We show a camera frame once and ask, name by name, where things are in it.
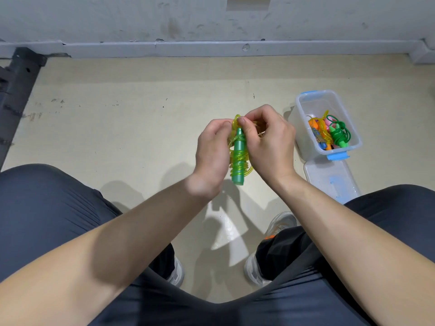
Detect orange handled yellow skipping rope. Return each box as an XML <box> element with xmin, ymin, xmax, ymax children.
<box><xmin>306</xmin><ymin>110</ymin><xmax>334</xmax><ymax>152</ymax></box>

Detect yellow rope with green handles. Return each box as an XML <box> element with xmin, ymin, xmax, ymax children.
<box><xmin>228</xmin><ymin>114</ymin><xmax>256</xmax><ymax>186</ymax></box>

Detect grey left shoe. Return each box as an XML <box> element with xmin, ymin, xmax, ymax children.
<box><xmin>166</xmin><ymin>254</ymin><xmax>185</xmax><ymax>288</ymax></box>

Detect person's left hand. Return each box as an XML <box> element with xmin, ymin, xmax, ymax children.
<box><xmin>185</xmin><ymin>119</ymin><xmax>236</xmax><ymax>201</ymax></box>

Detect black metal rack frame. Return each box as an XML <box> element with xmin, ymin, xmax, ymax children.
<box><xmin>0</xmin><ymin>47</ymin><xmax>47</xmax><ymax>171</ymax></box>

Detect black shorts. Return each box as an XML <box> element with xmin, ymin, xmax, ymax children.
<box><xmin>0</xmin><ymin>164</ymin><xmax>435</xmax><ymax>326</ymax></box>

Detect person's left forearm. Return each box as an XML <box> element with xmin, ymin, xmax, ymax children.
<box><xmin>0</xmin><ymin>176</ymin><xmax>208</xmax><ymax>326</ymax></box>

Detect grey right shoe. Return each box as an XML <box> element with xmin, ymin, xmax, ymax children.
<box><xmin>243</xmin><ymin>211</ymin><xmax>298</xmax><ymax>287</ymax></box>

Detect grey shoe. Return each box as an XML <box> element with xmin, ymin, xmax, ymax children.
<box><xmin>243</xmin><ymin>211</ymin><xmax>298</xmax><ymax>287</ymax></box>
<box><xmin>166</xmin><ymin>254</ymin><xmax>185</xmax><ymax>288</ymax></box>

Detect person's right forearm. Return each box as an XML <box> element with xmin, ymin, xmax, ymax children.
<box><xmin>275</xmin><ymin>174</ymin><xmax>435</xmax><ymax>326</ymax></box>

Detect clear plastic box lid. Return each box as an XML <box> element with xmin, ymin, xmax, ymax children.
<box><xmin>303</xmin><ymin>157</ymin><xmax>362</xmax><ymax>205</ymax></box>

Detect person's right hand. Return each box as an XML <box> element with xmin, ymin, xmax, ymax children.
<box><xmin>238</xmin><ymin>104</ymin><xmax>301</xmax><ymax>193</ymax></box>

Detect clear storage box blue latches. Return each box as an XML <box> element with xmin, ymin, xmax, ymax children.
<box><xmin>292</xmin><ymin>90</ymin><xmax>363</xmax><ymax>162</ymax></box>

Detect green-handled dark green jump rope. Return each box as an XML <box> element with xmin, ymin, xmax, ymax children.
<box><xmin>327</xmin><ymin>115</ymin><xmax>352</xmax><ymax>148</ymax></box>

